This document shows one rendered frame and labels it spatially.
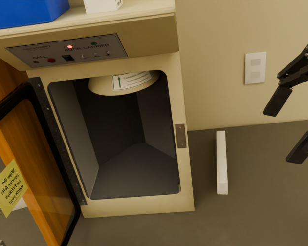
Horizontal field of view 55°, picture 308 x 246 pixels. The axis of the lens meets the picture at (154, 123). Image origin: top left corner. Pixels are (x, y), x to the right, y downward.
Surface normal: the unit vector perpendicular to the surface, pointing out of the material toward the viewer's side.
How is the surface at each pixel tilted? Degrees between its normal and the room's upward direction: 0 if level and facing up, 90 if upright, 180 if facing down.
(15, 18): 90
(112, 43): 135
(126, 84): 66
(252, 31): 90
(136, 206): 90
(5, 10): 90
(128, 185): 0
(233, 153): 0
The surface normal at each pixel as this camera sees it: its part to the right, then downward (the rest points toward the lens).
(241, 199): -0.14, -0.84
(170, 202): -0.04, 0.54
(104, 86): -0.40, 0.16
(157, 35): 0.07, 0.97
